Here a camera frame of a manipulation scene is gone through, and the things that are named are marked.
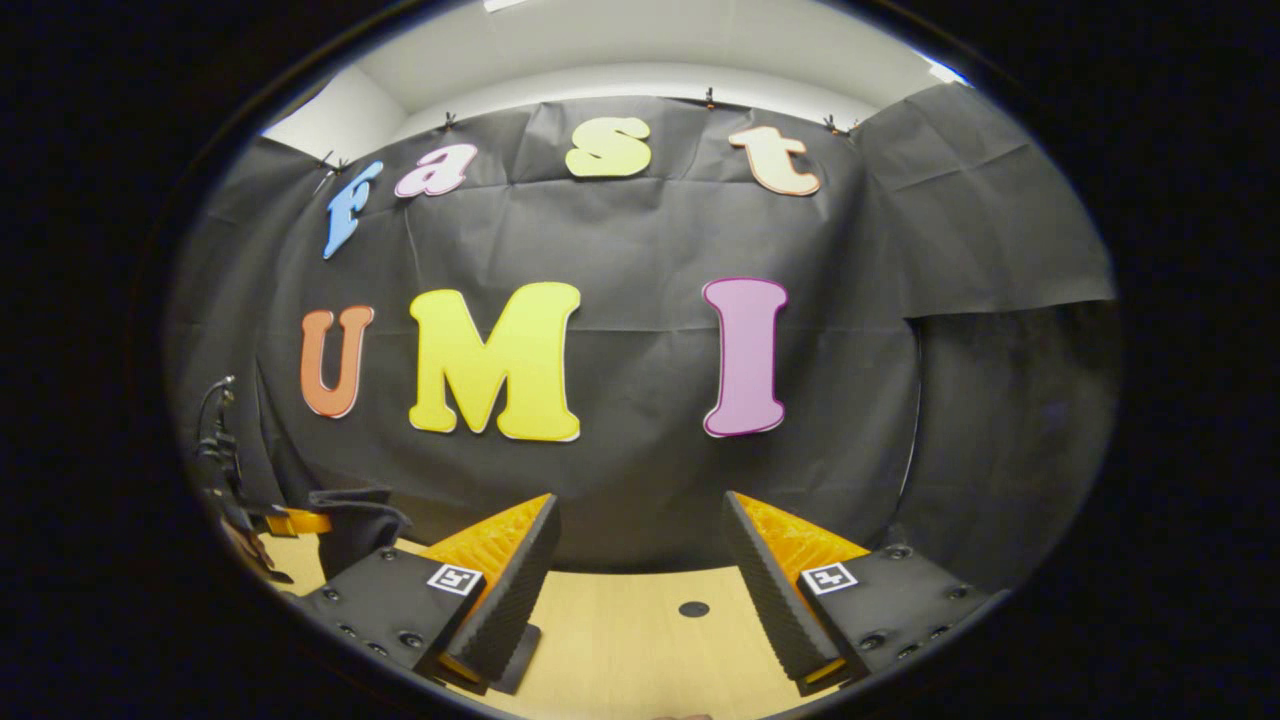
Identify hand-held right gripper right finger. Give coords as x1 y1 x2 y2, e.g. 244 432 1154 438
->
721 490 993 699

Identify black jeans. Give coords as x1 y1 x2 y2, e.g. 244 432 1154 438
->
308 486 413 581

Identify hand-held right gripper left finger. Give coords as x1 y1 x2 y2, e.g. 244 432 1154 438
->
296 491 563 691

